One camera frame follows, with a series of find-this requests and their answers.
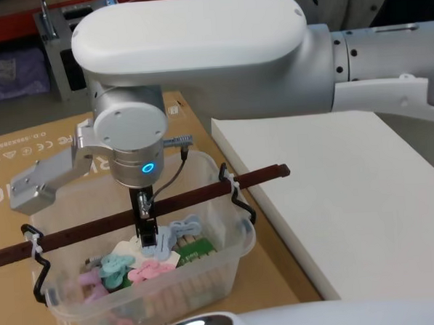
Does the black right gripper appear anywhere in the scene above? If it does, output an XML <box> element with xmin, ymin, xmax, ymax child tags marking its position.
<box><xmin>128</xmin><ymin>182</ymin><xmax>159</xmax><ymax>249</ymax></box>

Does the light blue clothes peg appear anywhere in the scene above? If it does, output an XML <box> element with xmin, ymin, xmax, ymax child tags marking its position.
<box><xmin>167</xmin><ymin>212</ymin><xmax>211</xmax><ymax>243</ymax></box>
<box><xmin>140</xmin><ymin>224</ymin><xmax>180</xmax><ymax>262</ymax></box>

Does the pink clothes peg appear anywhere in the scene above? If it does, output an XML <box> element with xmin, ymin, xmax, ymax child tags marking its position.
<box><xmin>126</xmin><ymin>258</ymin><xmax>177</xmax><ymax>284</ymax></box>

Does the wooden clothes pegs bundle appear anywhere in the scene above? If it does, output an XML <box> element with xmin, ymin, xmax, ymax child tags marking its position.
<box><xmin>176</xmin><ymin>233</ymin><xmax>201</xmax><ymax>250</ymax></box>

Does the teal clothes peg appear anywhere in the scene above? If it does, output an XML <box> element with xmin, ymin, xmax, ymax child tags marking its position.
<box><xmin>99</xmin><ymin>252</ymin><xmax>137</xmax><ymax>292</ymax></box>

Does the green card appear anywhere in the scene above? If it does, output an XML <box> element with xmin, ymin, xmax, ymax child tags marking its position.
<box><xmin>172</xmin><ymin>235</ymin><xmax>220</xmax><ymax>270</ymax></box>

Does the long brown rod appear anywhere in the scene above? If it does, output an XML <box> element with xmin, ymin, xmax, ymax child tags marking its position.
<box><xmin>0</xmin><ymin>162</ymin><xmax>294</xmax><ymax>270</ymax></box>

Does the clear plastic bin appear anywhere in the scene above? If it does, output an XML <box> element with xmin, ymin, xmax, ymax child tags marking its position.
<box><xmin>25</xmin><ymin>145</ymin><xmax>262</xmax><ymax>325</ymax></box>

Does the lilac clothes peg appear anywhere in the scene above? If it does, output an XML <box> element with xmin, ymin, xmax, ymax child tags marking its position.
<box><xmin>76</xmin><ymin>268</ymin><xmax>110</xmax><ymax>306</ymax></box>

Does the white zip tie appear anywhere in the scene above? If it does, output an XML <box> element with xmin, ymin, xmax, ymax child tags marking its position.
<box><xmin>26</xmin><ymin>231</ymin><xmax>45</xmax><ymax>259</ymax></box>
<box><xmin>222</xmin><ymin>171</ymin><xmax>242</xmax><ymax>193</ymax></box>

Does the brown cardboard box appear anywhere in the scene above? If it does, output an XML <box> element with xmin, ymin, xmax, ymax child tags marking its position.
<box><xmin>0</xmin><ymin>83</ymin><xmax>325</xmax><ymax>325</ymax></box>

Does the white foam board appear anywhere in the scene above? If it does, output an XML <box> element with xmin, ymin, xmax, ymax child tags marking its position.
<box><xmin>209</xmin><ymin>106</ymin><xmax>434</xmax><ymax>308</ymax></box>

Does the purple cloth bag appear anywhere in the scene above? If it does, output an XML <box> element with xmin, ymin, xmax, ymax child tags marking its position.
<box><xmin>0</xmin><ymin>45</ymin><xmax>52</xmax><ymax>106</ymax></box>

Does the thin dark cable, silver plug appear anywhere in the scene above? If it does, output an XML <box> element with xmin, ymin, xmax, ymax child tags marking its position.
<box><xmin>134</xmin><ymin>133</ymin><xmax>201</xmax><ymax>215</ymax></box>

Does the black wire hook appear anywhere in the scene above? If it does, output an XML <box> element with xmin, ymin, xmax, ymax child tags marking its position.
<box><xmin>20</xmin><ymin>222</ymin><xmax>55</xmax><ymax>305</ymax></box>
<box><xmin>217</xmin><ymin>161</ymin><xmax>257</xmax><ymax>227</ymax></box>

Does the grey metal bracket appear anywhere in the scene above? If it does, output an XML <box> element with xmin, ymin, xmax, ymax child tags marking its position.
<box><xmin>31</xmin><ymin>0</ymin><xmax>92</xmax><ymax>117</ymax></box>

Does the red shelf frame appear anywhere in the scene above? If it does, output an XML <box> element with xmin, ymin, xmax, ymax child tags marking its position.
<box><xmin>0</xmin><ymin>0</ymin><xmax>134</xmax><ymax>47</ymax></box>

